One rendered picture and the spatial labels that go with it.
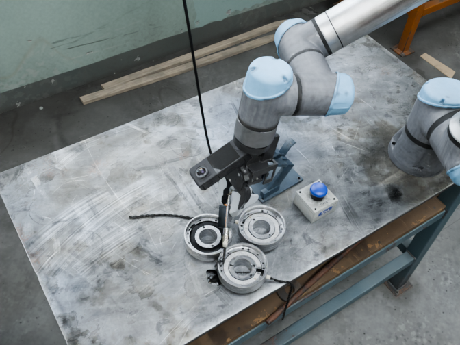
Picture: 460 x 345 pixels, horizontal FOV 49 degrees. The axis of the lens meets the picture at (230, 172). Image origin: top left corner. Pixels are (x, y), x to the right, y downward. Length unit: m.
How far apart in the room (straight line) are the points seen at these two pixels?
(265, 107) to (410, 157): 0.57
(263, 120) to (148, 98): 1.81
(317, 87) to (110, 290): 0.58
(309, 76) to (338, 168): 0.47
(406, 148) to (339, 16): 0.47
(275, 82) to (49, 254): 0.63
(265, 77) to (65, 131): 1.81
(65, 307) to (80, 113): 1.63
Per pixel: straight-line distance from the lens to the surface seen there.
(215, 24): 2.97
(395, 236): 1.54
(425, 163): 1.34
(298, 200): 1.19
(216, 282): 1.08
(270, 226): 1.13
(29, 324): 2.01
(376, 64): 1.65
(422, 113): 1.25
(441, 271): 2.22
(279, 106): 0.85
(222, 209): 1.05
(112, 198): 1.22
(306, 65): 0.91
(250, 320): 1.32
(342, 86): 0.89
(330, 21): 0.96
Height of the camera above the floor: 1.76
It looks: 50 degrees down
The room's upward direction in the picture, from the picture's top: 4 degrees clockwise
